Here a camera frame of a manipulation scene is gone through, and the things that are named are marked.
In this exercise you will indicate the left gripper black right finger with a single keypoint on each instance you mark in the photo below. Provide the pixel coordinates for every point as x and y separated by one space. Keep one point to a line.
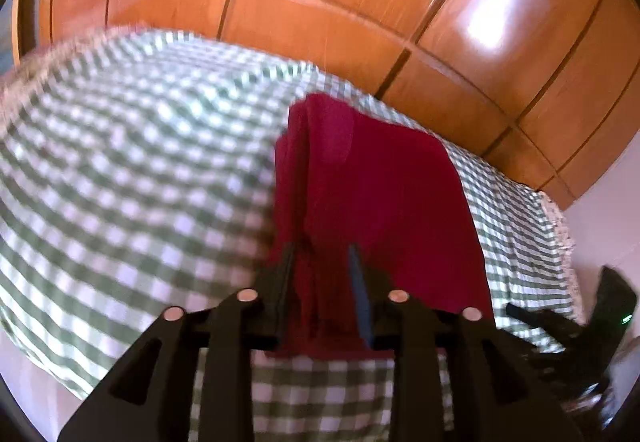
455 378

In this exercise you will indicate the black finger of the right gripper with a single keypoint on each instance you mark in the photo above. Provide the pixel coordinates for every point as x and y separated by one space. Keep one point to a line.
557 326

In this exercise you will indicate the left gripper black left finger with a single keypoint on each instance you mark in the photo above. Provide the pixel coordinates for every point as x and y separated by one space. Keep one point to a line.
185 358

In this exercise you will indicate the dark red knit garment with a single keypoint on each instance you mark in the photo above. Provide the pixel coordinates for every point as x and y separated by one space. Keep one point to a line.
346 180

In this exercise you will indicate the floral patterned bed sheet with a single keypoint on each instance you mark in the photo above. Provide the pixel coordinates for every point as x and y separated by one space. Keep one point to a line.
566 247

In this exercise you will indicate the green white checkered bedspread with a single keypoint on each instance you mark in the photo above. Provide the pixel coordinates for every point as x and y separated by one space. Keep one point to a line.
137 172

